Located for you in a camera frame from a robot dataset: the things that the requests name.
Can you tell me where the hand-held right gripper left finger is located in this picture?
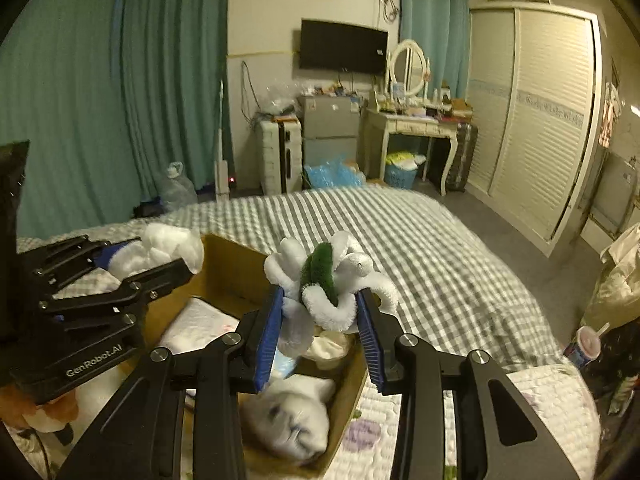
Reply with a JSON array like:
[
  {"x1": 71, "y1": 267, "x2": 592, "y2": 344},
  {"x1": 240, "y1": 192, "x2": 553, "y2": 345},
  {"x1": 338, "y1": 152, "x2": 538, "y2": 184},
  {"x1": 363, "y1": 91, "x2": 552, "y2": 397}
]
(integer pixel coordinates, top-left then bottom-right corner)
[{"x1": 57, "y1": 284, "x2": 287, "y2": 480}]

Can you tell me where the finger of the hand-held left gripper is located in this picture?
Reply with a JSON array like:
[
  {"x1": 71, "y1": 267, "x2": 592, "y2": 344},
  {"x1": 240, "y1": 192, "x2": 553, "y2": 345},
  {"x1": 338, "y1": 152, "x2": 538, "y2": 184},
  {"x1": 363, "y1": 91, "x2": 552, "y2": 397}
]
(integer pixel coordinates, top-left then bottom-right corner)
[
  {"x1": 38, "y1": 258, "x2": 195, "y2": 332},
  {"x1": 30, "y1": 234, "x2": 143, "y2": 282}
]

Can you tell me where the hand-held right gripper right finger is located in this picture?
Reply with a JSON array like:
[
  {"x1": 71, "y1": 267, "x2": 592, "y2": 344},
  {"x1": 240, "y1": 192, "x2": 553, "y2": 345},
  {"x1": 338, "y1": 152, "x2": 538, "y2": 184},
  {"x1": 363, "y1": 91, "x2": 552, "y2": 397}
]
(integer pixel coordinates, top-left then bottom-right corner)
[{"x1": 355, "y1": 287, "x2": 597, "y2": 480}]

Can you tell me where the white fluffy plush toy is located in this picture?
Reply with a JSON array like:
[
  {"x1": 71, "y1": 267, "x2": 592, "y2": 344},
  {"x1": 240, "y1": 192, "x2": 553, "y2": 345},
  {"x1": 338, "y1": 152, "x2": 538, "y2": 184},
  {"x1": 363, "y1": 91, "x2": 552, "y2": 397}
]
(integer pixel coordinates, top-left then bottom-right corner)
[{"x1": 107, "y1": 223, "x2": 205, "y2": 281}]

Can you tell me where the cardboard box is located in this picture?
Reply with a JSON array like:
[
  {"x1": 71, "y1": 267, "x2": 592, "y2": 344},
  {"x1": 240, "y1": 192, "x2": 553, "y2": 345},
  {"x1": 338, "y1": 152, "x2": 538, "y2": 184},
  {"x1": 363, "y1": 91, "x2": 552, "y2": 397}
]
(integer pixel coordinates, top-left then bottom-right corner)
[{"x1": 144, "y1": 233, "x2": 369, "y2": 479}]

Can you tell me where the white and green fuzzy flower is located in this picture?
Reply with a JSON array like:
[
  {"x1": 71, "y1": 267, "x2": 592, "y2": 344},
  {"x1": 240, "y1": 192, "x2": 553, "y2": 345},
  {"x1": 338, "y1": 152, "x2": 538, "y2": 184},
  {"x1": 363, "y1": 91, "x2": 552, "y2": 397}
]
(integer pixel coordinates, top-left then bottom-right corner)
[{"x1": 263, "y1": 231, "x2": 399, "y2": 357}]

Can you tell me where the cream soft cloth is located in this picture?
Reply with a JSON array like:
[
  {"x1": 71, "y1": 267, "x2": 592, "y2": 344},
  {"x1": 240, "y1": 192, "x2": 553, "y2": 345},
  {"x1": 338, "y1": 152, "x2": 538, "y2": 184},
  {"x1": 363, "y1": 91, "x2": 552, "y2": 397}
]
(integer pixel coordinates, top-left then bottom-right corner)
[{"x1": 302, "y1": 327, "x2": 357, "y2": 368}]

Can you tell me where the light blue packet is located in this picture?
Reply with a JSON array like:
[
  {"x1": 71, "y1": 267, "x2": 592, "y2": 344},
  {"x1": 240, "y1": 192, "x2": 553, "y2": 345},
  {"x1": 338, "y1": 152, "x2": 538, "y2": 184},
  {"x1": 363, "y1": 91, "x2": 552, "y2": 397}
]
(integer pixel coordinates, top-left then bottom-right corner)
[{"x1": 270, "y1": 350, "x2": 302, "y2": 382}]

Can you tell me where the orange and white plush toy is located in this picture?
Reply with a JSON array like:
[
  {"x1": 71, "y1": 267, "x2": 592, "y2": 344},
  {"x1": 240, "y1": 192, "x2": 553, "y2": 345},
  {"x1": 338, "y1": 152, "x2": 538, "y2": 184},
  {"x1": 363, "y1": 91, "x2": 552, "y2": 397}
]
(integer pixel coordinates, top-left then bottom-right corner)
[{"x1": 0, "y1": 360, "x2": 147, "y2": 436}]

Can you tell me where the white folded cloth in box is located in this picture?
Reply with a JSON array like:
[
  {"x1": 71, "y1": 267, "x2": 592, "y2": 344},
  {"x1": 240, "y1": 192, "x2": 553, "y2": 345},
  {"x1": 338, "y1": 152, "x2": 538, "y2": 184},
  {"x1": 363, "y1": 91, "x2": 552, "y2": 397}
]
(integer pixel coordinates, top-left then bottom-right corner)
[{"x1": 159, "y1": 297, "x2": 242, "y2": 357}]

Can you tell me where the white plush cat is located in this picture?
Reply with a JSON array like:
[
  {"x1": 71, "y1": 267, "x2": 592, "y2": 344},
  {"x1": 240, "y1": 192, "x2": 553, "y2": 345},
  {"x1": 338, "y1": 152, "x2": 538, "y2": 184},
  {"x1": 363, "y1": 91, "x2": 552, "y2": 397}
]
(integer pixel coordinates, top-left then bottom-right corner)
[{"x1": 240, "y1": 375, "x2": 337, "y2": 462}]

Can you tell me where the grey checked bed sheet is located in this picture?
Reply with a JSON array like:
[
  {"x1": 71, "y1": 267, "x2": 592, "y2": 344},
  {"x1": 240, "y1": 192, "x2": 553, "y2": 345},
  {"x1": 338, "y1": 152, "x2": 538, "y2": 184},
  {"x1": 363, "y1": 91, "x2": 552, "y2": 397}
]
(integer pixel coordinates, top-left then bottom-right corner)
[{"x1": 17, "y1": 185, "x2": 572, "y2": 377}]

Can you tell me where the white stick vacuum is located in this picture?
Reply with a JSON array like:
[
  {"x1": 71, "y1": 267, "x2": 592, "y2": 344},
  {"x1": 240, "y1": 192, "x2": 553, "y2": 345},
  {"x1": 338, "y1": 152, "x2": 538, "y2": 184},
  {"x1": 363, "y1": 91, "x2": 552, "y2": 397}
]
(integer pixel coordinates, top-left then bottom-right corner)
[{"x1": 214, "y1": 80, "x2": 237, "y2": 202}]

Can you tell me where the blue laundry basket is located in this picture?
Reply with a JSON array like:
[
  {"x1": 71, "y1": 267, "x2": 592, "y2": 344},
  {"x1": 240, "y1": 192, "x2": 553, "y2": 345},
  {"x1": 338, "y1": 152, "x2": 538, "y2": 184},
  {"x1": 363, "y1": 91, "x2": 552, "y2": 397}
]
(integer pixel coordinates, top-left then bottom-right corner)
[{"x1": 384, "y1": 152, "x2": 427, "y2": 191}]

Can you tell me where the wide teal curtain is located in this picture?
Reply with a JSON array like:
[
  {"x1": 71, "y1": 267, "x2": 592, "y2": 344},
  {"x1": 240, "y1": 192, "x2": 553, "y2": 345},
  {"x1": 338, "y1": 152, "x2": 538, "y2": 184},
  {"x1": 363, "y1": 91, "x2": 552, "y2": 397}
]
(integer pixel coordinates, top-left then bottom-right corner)
[{"x1": 0, "y1": 0, "x2": 234, "y2": 239}]

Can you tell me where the white suitcase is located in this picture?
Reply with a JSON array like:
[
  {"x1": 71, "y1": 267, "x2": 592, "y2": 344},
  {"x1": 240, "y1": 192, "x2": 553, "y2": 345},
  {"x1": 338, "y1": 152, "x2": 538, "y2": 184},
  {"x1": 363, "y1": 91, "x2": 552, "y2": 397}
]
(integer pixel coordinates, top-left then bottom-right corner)
[{"x1": 257, "y1": 115, "x2": 304, "y2": 196}]

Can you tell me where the blue plastic bag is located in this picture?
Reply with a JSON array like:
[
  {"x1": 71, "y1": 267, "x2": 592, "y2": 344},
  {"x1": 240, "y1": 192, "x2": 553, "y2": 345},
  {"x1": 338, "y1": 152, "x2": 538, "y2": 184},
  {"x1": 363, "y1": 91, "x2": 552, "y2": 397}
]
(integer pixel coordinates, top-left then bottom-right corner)
[{"x1": 303, "y1": 160, "x2": 367, "y2": 191}]

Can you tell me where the white quilted blanket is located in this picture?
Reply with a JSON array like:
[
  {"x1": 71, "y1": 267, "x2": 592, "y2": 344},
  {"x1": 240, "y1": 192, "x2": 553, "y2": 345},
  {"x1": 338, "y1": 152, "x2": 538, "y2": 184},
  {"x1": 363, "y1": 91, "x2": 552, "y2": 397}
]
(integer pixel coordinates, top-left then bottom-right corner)
[{"x1": 0, "y1": 360, "x2": 601, "y2": 480}]

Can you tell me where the dark suitcase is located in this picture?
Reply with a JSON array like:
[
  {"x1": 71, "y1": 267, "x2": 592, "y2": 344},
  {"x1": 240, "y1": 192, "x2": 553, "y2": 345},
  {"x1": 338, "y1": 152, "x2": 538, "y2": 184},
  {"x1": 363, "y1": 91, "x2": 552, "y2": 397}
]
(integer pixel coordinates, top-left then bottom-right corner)
[{"x1": 442, "y1": 121, "x2": 479, "y2": 192}]

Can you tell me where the drink cup with straw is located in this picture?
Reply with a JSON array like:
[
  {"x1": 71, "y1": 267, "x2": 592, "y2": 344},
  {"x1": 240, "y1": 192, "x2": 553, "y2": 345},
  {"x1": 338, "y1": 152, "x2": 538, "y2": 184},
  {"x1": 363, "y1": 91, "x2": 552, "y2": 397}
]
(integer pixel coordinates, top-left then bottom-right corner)
[{"x1": 564, "y1": 322, "x2": 612, "y2": 369}]

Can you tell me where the grey mini fridge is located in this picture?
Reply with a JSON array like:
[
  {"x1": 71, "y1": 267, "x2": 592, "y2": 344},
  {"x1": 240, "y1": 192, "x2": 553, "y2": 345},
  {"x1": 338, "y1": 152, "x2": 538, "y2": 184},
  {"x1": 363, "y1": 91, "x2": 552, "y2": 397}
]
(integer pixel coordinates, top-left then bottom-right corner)
[{"x1": 298, "y1": 95, "x2": 362, "y2": 187}]

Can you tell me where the clear plastic bag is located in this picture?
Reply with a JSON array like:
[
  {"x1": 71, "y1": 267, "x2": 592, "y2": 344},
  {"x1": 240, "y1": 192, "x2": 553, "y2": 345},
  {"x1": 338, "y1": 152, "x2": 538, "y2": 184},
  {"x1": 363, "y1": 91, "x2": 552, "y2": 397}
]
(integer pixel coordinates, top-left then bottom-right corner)
[{"x1": 262, "y1": 82, "x2": 302, "y2": 117}]

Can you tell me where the white dressing table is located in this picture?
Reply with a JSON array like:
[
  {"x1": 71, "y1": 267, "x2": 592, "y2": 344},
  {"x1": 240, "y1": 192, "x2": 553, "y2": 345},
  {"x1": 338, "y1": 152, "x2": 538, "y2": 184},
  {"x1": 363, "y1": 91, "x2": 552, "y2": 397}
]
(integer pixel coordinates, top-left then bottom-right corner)
[{"x1": 361, "y1": 104, "x2": 474, "y2": 197}]

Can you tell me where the beige bag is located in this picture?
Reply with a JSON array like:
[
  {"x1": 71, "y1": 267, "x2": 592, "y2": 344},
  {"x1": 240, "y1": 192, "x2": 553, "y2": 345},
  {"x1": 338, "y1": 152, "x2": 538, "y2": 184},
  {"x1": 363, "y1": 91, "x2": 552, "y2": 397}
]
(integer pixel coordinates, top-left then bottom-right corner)
[{"x1": 581, "y1": 225, "x2": 640, "y2": 332}]

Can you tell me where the white oval vanity mirror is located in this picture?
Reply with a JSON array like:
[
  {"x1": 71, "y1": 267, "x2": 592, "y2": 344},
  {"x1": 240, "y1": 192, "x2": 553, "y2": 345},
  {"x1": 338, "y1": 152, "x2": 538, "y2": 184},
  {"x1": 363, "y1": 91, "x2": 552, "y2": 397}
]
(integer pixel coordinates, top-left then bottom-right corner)
[{"x1": 386, "y1": 39, "x2": 431, "y2": 102}]

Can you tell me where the white sliding door wardrobe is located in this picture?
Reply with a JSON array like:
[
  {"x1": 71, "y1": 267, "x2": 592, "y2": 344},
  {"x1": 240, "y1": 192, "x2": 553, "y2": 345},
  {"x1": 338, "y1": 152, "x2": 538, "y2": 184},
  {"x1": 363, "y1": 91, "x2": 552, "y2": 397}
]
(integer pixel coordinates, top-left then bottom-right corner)
[{"x1": 467, "y1": 2, "x2": 604, "y2": 257}]

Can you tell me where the narrow teal curtain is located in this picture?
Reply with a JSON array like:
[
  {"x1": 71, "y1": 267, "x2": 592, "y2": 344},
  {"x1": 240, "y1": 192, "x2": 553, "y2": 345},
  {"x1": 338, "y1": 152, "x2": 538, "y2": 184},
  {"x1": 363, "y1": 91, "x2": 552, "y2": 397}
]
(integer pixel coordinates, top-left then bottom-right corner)
[{"x1": 400, "y1": 0, "x2": 471, "y2": 103}]

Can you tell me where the black cable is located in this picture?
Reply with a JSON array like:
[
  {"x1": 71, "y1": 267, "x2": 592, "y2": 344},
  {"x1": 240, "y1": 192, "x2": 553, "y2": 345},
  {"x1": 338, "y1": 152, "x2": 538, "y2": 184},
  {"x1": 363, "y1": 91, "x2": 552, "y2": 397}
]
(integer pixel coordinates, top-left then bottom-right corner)
[{"x1": 29, "y1": 429, "x2": 57, "y2": 477}]

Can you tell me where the black wall television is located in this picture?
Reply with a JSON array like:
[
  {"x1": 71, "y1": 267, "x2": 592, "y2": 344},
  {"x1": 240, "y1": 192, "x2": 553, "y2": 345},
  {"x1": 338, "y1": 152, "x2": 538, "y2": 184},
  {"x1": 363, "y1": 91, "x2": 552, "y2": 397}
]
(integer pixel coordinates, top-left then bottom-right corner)
[{"x1": 299, "y1": 18, "x2": 390, "y2": 75}]

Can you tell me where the wall hanging with print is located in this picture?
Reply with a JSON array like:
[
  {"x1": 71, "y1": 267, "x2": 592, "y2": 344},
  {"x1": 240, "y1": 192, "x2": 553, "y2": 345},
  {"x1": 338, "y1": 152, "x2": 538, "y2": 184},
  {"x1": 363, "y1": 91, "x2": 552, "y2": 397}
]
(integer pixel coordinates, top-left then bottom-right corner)
[{"x1": 597, "y1": 80, "x2": 624, "y2": 149}]

